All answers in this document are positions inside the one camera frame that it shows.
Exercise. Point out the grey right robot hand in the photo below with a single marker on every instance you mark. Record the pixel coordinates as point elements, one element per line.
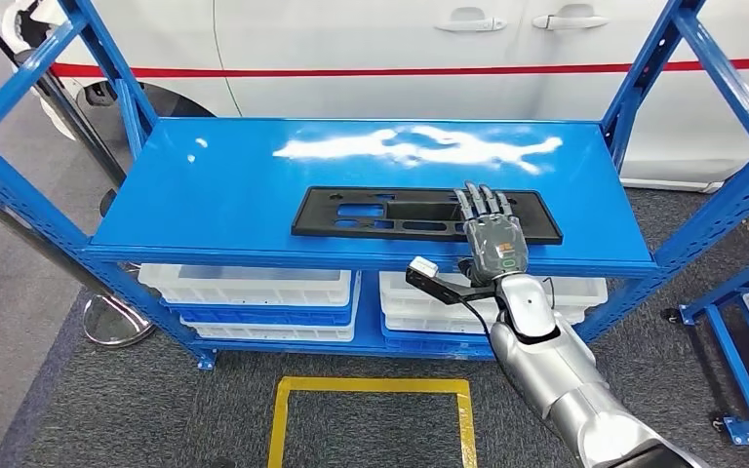
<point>497,245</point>

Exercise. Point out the long black plastic part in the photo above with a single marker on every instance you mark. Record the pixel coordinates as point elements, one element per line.
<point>323,219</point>

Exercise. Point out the blue metal shelf rack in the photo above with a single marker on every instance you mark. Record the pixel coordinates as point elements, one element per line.
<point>219,181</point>

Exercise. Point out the white car with red stripe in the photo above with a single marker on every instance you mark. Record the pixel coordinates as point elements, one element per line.
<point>348,32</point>

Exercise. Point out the blue wheeled rack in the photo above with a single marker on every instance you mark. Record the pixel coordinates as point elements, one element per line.
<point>736,374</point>

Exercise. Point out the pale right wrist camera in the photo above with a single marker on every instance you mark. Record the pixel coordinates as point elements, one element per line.
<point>423,266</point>

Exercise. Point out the chrome stanchion post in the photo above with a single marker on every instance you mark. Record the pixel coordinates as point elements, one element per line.
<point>116,320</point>
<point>90,144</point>

